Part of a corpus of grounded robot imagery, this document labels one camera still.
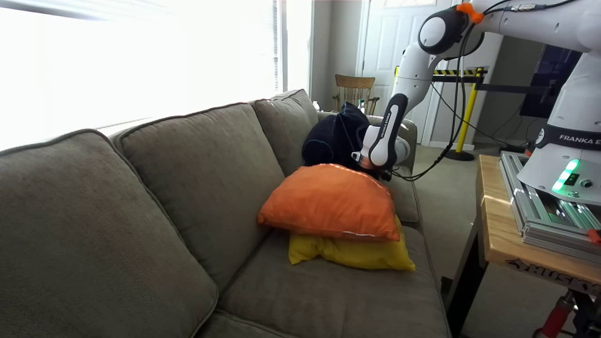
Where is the wooden chair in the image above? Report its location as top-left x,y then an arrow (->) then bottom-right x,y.
332,73 -> 381,116

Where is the red clamp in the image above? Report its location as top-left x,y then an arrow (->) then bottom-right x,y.
535,292 -> 575,338

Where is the white door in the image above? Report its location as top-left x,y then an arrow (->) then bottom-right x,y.
361,0 -> 505,148

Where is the orange pillow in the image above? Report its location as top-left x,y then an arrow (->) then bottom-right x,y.
257,161 -> 404,242

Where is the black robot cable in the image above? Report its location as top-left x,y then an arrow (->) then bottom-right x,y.
393,20 -> 481,183

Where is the wooden table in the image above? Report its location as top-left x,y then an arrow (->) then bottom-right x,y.
447,153 -> 601,338

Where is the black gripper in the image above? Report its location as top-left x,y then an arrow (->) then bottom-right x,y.
374,163 -> 398,183

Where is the yellow and black stand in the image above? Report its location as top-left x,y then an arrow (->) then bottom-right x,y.
430,65 -> 490,163

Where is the navy pillow with teal piping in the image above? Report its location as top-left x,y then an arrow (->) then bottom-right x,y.
301,101 -> 378,174

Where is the grey-brown fabric sofa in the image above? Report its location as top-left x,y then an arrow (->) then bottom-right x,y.
0,88 -> 455,338

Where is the yellow pillow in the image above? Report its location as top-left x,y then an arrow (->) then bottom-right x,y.
287,217 -> 417,273

